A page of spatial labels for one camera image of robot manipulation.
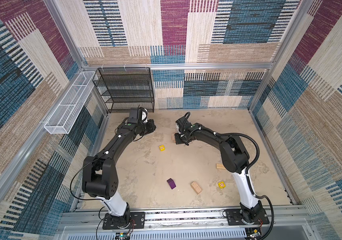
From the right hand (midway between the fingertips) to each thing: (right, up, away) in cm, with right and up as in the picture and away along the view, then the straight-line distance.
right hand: (178, 141), depth 99 cm
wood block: (+16, -6, -38) cm, 41 cm away
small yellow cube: (-11, -4, -2) cm, 12 cm away
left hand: (-13, +11, -11) cm, 21 cm away
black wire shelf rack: (-39, +37, +9) cm, 54 cm away
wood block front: (+9, -23, -18) cm, 31 cm away
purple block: (-4, -22, -15) cm, 27 cm away
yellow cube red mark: (+23, -22, -16) cm, 36 cm away
